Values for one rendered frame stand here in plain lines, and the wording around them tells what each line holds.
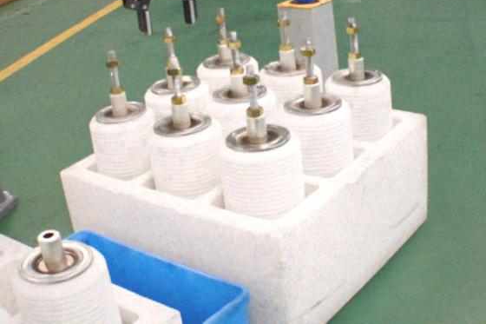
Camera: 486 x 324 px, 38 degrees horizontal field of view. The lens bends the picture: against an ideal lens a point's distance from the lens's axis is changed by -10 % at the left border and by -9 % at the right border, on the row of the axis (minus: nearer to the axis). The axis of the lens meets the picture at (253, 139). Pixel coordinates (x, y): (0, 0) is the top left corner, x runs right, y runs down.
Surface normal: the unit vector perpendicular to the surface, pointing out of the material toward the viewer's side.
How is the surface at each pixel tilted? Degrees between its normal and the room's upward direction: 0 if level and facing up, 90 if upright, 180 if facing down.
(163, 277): 88
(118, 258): 88
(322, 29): 90
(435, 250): 0
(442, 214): 0
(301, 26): 90
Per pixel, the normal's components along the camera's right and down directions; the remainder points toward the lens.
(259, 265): -0.59, 0.36
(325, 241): 0.80, 0.15
